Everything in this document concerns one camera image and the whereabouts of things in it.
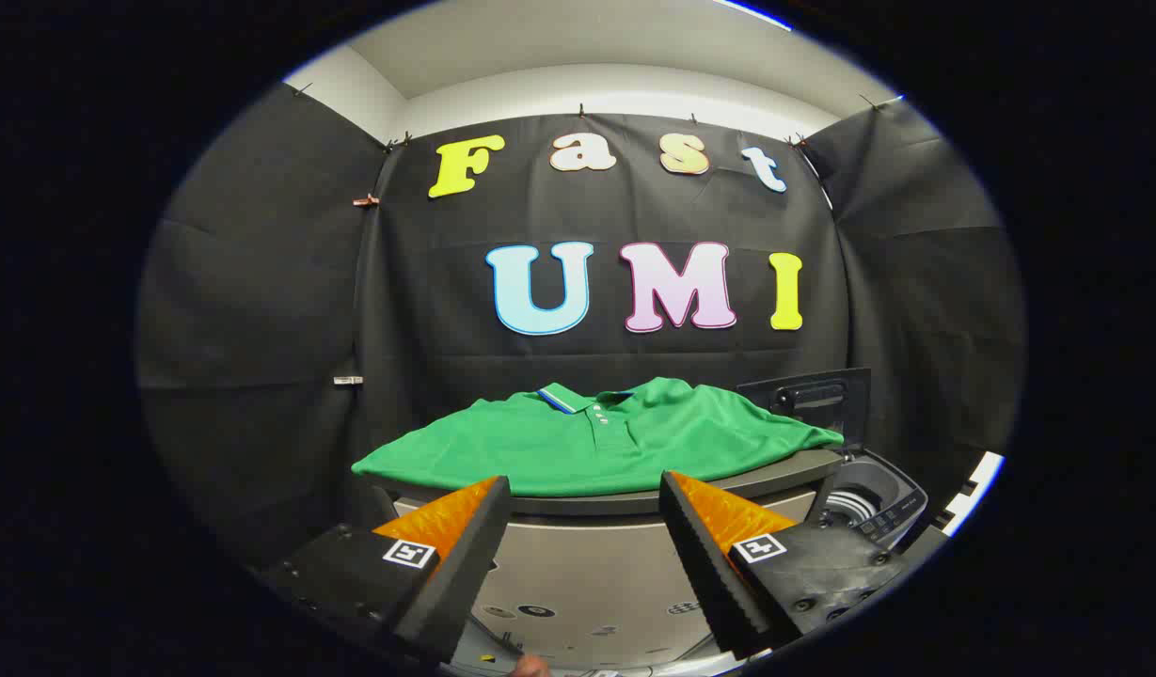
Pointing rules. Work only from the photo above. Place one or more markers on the copper clip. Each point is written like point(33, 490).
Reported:
point(366, 200)

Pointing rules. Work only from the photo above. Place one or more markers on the black backdrop cloth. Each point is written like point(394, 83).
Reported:
point(427, 282)

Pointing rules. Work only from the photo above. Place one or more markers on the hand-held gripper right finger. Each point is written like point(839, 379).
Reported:
point(704, 564)

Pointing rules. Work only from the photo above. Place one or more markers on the grey cabinet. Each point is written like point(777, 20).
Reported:
point(578, 583)

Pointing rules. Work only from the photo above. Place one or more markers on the green polo shirt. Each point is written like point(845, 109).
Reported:
point(559, 451)

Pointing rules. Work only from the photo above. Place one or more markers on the grey washing machine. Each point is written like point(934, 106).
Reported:
point(902, 508)

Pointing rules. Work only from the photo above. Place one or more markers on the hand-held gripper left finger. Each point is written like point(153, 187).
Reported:
point(465, 564)

